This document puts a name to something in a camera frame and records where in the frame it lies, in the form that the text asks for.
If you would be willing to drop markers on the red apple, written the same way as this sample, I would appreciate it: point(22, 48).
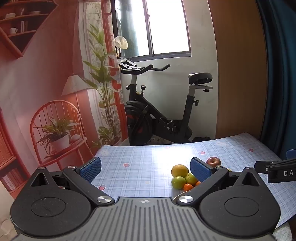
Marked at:
point(213, 161)

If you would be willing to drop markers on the green apple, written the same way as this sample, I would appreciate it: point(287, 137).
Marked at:
point(179, 182)

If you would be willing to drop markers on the dark blue curtain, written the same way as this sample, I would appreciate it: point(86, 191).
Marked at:
point(284, 69)

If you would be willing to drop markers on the grey fluffy rug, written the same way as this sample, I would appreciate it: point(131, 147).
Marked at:
point(284, 231)

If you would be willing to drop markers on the black exercise bike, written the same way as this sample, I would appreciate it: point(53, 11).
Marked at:
point(136, 125)

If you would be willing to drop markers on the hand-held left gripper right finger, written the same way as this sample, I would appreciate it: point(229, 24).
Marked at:
point(200, 169)

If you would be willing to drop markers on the window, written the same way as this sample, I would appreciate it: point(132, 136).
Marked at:
point(166, 27)

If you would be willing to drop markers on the wall poster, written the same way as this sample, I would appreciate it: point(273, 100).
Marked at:
point(46, 69)

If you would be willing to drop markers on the yellowish green plum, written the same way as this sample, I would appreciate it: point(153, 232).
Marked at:
point(190, 178)

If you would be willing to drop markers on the black bag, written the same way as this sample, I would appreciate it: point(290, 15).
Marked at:
point(201, 139)

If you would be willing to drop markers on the white cloth cap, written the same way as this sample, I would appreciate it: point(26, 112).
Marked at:
point(120, 42)

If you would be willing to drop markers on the yellow lemon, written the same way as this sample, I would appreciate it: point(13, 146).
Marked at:
point(180, 170)

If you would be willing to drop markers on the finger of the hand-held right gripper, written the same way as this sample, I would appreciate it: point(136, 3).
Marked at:
point(261, 166)
point(291, 154)

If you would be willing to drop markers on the wooden wardrobe panel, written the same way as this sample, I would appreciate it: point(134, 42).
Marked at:
point(240, 69)

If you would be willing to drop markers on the blue plaid tablecloth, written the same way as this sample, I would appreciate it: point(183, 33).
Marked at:
point(143, 162)

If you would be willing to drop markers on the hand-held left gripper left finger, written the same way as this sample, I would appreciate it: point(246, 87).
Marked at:
point(91, 169)

